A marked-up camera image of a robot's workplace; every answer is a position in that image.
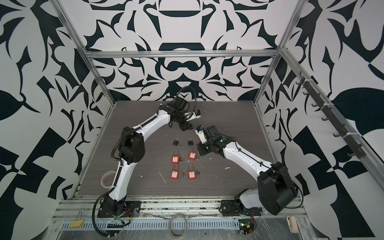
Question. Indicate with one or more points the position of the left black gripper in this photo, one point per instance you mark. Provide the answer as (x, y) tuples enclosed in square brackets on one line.
[(186, 126)]

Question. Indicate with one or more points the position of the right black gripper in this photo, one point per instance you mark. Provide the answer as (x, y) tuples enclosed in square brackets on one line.
[(202, 151)]

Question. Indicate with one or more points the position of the small black padlock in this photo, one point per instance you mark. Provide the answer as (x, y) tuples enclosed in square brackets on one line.
[(190, 142), (176, 142)]

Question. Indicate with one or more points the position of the red padlock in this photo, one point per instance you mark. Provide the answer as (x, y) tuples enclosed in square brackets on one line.
[(193, 173), (177, 172), (193, 154), (176, 157)]

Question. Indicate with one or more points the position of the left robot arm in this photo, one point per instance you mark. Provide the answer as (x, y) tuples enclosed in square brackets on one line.
[(130, 148)]

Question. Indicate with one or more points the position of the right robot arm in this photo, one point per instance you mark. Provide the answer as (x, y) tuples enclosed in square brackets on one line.
[(275, 189)]

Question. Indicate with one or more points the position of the green lit circuit board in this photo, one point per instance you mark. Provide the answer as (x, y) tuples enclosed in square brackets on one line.
[(247, 226)]

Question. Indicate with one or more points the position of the clear tape roll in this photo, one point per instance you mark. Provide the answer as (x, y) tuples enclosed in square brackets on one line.
[(108, 179)]

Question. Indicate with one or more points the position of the pink small device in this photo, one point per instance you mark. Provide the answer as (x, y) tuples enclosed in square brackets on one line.
[(292, 224)]

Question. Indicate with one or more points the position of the yellow connector block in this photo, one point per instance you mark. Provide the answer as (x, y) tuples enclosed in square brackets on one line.
[(76, 224)]

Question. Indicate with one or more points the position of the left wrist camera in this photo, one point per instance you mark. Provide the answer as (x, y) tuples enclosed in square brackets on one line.
[(189, 116)]

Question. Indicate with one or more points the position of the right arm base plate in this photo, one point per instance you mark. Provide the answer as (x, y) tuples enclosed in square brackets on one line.
[(236, 208)]

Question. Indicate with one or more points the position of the slotted cable duct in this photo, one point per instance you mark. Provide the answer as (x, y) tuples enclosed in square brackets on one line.
[(177, 224)]

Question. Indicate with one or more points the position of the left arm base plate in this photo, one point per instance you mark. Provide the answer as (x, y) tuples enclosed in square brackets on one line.
[(126, 208)]

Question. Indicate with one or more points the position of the black hook rail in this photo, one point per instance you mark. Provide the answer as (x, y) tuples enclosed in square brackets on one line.
[(333, 115)]

